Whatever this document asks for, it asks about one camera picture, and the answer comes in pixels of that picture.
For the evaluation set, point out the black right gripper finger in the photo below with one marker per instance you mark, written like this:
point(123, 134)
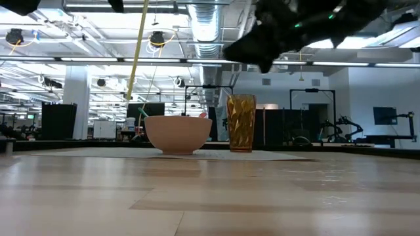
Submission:
point(265, 67)

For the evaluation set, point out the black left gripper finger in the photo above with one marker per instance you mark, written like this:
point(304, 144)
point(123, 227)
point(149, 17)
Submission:
point(116, 5)

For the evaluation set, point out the amber ribbed glass tumbler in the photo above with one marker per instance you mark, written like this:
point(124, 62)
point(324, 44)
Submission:
point(241, 123)

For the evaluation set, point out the pink bowl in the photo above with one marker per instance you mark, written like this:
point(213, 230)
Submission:
point(178, 136)

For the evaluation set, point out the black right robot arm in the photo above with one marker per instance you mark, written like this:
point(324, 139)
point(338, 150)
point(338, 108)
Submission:
point(328, 16)

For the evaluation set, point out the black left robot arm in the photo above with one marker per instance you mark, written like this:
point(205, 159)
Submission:
point(19, 6)

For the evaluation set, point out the background black robot arm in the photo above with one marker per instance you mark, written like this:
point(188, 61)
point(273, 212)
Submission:
point(344, 126)

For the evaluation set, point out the black partition panel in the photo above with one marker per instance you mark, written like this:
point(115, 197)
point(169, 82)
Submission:
point(279, 128)

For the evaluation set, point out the grey placemat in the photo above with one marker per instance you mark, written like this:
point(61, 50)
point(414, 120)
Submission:
point(246, 154)

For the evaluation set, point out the white pillar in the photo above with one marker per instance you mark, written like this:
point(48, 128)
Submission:
point(77, 98)

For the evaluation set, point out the black monitor screen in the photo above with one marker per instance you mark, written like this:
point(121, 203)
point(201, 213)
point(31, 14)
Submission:
point(154, 109)

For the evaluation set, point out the white cabinet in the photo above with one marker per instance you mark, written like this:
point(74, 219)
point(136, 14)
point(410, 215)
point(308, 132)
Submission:
point(104, 129)

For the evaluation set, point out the black cabinet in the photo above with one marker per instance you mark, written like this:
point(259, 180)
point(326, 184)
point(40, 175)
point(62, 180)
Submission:
point(59, 121)

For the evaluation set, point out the green exit sign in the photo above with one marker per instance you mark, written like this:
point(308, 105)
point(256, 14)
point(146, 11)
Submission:
point(31, 116)

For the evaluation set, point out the black metal frame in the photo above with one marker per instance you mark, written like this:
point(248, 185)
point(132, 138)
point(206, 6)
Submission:
point(311, 90)

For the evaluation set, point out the silver ventilation duct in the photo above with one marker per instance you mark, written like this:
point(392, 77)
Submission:
point(205, 26)

